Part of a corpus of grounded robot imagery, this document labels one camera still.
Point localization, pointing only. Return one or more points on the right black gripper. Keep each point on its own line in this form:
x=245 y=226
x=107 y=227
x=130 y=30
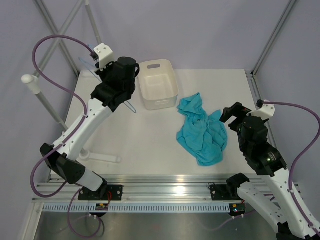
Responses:
x=237 y=109

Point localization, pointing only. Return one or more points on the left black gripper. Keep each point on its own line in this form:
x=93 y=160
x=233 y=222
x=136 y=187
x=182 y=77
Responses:
x=101 y=74

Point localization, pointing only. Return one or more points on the light blue wire hanger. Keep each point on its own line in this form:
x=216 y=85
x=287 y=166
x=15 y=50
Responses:
x=90 y=67

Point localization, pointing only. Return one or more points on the turquoise t shirt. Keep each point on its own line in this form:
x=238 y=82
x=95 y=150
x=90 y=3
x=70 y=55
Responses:
x=202 y=135

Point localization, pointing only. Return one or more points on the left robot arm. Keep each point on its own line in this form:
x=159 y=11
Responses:
x=61 y=156

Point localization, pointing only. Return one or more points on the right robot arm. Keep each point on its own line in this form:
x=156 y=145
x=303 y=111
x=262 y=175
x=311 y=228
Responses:
x=290 y=218

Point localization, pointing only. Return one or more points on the white plastic bin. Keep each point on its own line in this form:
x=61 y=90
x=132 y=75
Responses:
x=158 y=84

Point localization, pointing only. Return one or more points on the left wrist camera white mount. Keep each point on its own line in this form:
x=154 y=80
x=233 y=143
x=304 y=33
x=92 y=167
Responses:
x=104 y=55

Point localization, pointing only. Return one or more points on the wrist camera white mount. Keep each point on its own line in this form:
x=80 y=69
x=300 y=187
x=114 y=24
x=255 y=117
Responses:
x=265 y=110
x=104 y=55

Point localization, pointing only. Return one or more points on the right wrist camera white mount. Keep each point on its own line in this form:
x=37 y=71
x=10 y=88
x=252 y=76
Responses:
x=265 y=110

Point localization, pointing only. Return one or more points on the aluminium frame post left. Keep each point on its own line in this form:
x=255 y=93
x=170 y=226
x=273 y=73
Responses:
x=58 y=43

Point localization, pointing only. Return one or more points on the aluminium frame post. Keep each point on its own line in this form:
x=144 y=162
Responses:
x=279 y=27
x=58 y=43

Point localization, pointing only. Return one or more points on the aluminium mounting rail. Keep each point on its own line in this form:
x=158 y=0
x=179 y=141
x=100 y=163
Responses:
x=153 y=188

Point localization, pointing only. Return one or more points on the aluminium frame post right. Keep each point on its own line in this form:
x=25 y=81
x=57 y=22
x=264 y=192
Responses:
x=279 y=27

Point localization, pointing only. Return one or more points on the white slotted cable duct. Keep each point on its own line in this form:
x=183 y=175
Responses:
x=137 y=208

